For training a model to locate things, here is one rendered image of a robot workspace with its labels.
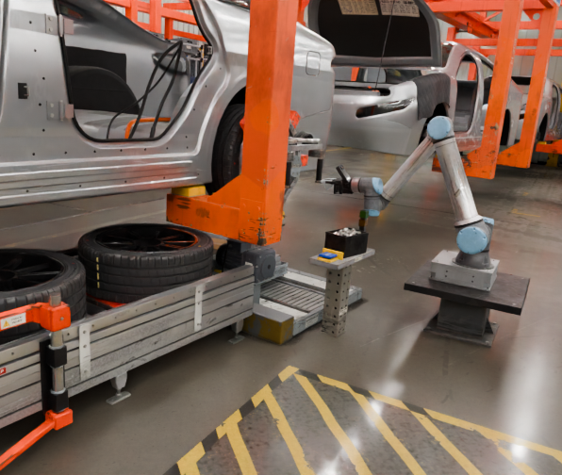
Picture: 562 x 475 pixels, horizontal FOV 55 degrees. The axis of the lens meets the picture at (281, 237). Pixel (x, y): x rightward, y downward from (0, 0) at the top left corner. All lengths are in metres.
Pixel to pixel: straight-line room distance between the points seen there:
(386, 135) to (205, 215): 3.09
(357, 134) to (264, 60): 3.14
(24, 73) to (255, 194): 1.10
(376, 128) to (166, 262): 3.51
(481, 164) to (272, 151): 4.19
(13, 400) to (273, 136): 1.53
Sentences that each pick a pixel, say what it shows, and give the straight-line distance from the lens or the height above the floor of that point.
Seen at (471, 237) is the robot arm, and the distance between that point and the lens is 2.97.
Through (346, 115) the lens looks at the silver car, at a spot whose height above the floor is 1.11.
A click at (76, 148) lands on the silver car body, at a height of 0.96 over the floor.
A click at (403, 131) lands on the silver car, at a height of 0.99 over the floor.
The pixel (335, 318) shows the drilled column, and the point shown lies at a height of 0.11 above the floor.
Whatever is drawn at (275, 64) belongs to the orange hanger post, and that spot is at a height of 1.38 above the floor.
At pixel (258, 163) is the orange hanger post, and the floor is 0.92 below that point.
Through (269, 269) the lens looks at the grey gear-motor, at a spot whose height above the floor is 0.31.
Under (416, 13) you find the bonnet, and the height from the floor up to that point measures 2.18.
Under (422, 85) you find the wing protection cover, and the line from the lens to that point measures 5.82.
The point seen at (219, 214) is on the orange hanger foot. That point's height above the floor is 0.63.
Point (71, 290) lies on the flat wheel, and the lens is 2.22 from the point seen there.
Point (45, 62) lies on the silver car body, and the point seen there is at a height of 1.30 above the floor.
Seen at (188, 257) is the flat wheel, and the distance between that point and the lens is 2.57.
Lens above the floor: 1.24
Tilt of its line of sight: 14 degrees down
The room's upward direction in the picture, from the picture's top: 4 degrees clockwise
